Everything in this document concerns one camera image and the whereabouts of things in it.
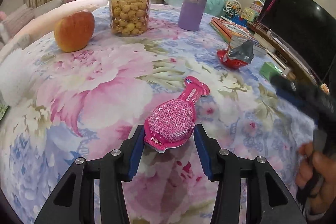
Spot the orange red apple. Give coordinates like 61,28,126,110
54,10,95,53

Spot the toy ferris wheel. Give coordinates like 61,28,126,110
224,0,242,18

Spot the floral tablecloth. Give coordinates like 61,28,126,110
1,5,314,223

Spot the black flat television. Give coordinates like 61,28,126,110
260,0,335,85

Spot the white tv cabinet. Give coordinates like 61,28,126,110
247,22,319,85

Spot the beige sofa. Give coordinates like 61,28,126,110
1,0,108,59

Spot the person's right hand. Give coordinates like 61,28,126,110
295,142,335,215

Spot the clear jar of snacks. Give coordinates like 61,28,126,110
109,0,151,37

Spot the pink jelly pouch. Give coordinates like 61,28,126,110
143,76,210,153

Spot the stack of books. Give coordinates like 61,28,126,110
210,17,268,57

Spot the green small carton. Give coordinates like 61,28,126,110
259,62,282,81

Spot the red silver snack bag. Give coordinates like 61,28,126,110
217,40,254,70

